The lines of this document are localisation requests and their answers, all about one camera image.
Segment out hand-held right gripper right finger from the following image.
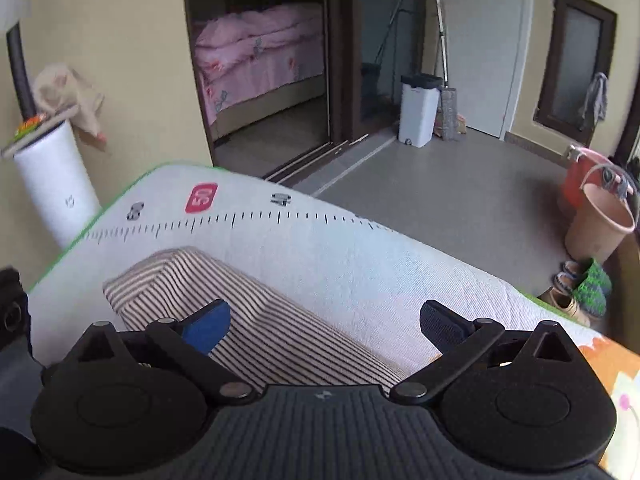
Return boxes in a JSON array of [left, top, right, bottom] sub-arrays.
[[389, 299, 577, 406]]

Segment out flat cardboard board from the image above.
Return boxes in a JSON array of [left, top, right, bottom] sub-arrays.
[[0, 105, 84, 159]]

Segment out cartoon printed mat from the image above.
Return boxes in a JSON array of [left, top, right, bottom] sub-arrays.
[[27, 162, 640, 480]]

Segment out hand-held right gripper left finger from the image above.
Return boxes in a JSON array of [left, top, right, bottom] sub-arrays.
[[74, 299, 258, 406]]

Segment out striped beige shirt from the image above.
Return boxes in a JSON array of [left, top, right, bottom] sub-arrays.
[[102, 247, 406, 396]]

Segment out black white vacuum handle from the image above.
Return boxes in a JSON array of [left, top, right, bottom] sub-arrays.
[[5, 19, 39, 122]]

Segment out white mop bucket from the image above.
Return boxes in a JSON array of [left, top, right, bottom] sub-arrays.
[[398, 74, 445, 149]]

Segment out white cylindrical appliance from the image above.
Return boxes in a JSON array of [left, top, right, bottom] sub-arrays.
[[12, 120, 104, 251]]

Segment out red bucket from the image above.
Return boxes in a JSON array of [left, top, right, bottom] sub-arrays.
[[559, 144, 614, 212]]

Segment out flat mop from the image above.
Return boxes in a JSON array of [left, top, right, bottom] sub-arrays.
[[427, 0, 461, 143]]

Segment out pink plastic bucket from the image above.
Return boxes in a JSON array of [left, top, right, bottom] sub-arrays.
[[564, 182, 637, 264]]

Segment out dark sliding door frame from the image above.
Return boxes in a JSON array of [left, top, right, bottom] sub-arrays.
[[182, 0, 432, 182]]

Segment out beige shoe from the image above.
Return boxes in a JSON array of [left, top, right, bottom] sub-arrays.
[[537, 285, 592, 327]]

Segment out pink quilt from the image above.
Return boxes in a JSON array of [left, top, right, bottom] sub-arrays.
[[192, 2, 326, 129]]

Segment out white door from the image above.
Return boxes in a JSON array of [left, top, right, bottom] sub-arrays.
[[434, 0, 534, 139]]

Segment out grey hanging towel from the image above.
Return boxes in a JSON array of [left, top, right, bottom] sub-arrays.
[[579, 72, 610, 132]]

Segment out dark framed window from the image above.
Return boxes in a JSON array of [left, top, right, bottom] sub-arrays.
[[532, 0, 619, 147]]

